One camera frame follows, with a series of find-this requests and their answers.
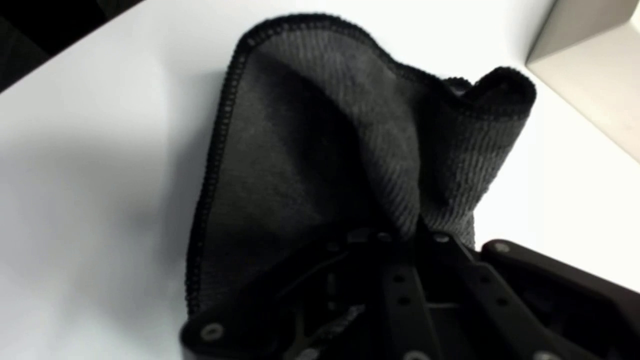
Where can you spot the dark grey towel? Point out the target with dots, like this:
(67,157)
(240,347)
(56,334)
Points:
(300,147)

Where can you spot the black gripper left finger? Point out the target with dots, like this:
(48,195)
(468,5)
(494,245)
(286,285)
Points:
(320,313)

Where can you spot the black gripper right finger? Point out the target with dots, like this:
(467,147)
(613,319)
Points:
(533,313)

